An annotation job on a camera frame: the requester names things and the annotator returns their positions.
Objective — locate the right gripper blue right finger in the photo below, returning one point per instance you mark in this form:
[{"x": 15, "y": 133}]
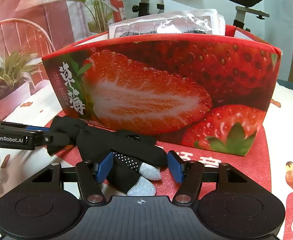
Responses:
[{"x": 189, "y": 175}]

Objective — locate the patterned white tablecloth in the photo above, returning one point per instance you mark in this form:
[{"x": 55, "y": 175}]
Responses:
[{"x": 269, "y": 161}]

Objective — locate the black glove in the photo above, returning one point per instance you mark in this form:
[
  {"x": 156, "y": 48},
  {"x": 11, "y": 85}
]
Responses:
[{"x": 137, "y": 158}]

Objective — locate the white foam sheet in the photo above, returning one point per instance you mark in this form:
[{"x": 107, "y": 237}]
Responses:
[{"x": 171, "y": 6}]

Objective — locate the red plant print backdrop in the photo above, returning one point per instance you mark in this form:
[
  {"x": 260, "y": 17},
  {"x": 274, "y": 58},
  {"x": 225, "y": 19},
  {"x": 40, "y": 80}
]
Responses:
[{"x": 31, "y": 29}]

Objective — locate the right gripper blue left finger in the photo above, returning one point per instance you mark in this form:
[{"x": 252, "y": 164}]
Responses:
[{"x": 90, "y": 175}]

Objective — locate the red strawberry cardboard box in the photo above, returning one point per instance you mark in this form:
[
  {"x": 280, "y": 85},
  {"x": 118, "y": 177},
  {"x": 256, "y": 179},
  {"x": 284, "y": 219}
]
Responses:
[{"x": 197, "y": 90}]

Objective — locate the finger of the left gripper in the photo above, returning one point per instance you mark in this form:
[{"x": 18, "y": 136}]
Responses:
[
  {"x": 56, "y": 139},
  {"x": 36, "y": 128}
]

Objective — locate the clear packaged black mask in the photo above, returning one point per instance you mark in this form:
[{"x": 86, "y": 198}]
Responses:
[{"x": 198, "y": 21}]

